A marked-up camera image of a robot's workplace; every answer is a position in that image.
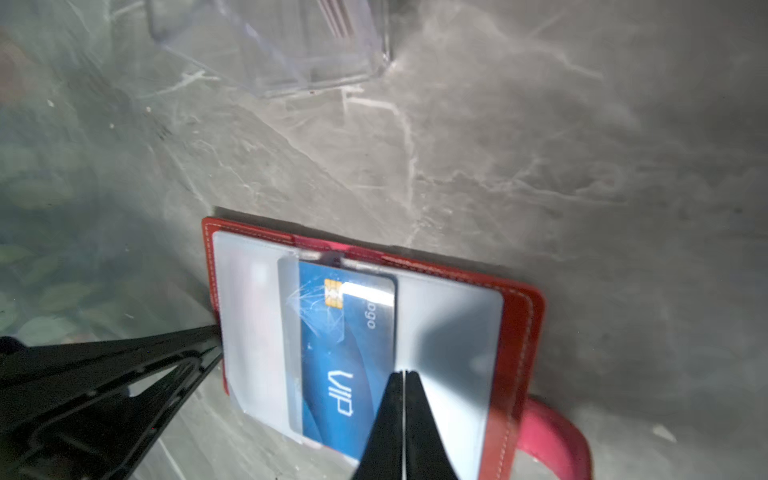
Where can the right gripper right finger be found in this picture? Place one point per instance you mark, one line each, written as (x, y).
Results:
(424, 453)

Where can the blue credit card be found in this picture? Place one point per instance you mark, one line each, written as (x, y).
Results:
(347, 353)

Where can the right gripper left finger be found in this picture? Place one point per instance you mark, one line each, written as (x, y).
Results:
(383, 455)

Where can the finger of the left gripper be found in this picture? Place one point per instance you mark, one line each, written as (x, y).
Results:
(94, 410)

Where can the red card holder wallet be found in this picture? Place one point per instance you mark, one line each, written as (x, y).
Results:
(470, 336)

